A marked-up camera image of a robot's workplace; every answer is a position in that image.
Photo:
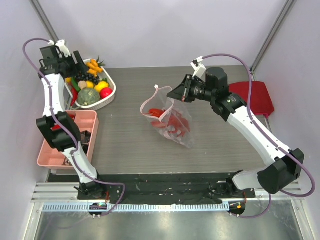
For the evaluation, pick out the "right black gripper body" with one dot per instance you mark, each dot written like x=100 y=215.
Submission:
x=187 y=88

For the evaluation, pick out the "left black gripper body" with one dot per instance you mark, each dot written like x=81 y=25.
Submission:
x=69 y=66

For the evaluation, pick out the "black toy grapes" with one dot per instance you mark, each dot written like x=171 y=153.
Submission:
x=87 y=77

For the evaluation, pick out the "beige toy garlic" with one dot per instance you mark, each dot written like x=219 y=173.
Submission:
x=82 y=85

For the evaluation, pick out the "clear zip top bag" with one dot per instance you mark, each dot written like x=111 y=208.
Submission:
x=161 y=101

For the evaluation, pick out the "red plastic lobster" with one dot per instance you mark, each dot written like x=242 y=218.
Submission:
x=174 y=123

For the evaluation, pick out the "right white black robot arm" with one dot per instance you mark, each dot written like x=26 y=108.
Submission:
x=280 y=170

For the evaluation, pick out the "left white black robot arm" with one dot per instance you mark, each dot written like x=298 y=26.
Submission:
x=67 y=139

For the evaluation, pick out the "yellow orange toy pepper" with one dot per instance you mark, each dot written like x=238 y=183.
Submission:
x=68 y=80

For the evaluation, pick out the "yellow toy lemon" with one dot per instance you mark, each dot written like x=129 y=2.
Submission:
x=98 y=87

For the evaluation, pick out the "green toy chili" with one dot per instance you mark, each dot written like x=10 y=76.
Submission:
x=75 y=84

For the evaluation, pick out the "red toy chili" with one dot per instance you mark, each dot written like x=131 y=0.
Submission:
x=74 y=96

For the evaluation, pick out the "green toy pumpkin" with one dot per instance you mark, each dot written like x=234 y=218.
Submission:
x=88 y=96

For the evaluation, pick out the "red toy apple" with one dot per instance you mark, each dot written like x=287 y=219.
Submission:
x=105 y=92

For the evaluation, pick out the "pink compartment tray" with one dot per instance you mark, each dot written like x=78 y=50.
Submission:
x=86 y=120

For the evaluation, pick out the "red felt pieces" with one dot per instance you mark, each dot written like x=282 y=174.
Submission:
x=71 y=117

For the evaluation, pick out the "red folded cloth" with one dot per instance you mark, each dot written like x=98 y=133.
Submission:
x=260 y=101

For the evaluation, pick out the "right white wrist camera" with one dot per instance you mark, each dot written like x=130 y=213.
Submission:
x=198 y=67

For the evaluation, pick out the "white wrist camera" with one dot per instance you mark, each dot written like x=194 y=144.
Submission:
x=61 y=44
x=198 y=67

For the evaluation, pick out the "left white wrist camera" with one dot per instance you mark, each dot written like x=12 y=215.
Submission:
x=61 y=44

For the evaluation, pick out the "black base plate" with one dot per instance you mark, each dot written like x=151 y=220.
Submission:
x=161 y=188

